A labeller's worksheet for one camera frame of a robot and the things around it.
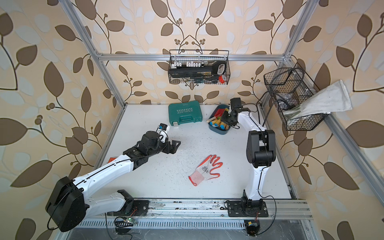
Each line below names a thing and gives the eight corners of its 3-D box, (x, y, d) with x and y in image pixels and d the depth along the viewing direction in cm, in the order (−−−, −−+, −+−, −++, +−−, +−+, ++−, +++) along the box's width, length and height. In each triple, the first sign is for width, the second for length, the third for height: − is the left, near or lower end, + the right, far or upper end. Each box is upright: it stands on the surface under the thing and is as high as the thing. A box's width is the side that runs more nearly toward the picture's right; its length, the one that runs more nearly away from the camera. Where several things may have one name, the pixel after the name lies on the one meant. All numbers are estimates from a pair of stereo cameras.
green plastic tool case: (171, 127, 109) (170, 123, 105) (168, 108, 122) (167, 103, 117) (204, 121, 113) (204, 117, 108) (198, 103, 125) (198, 98, 121)
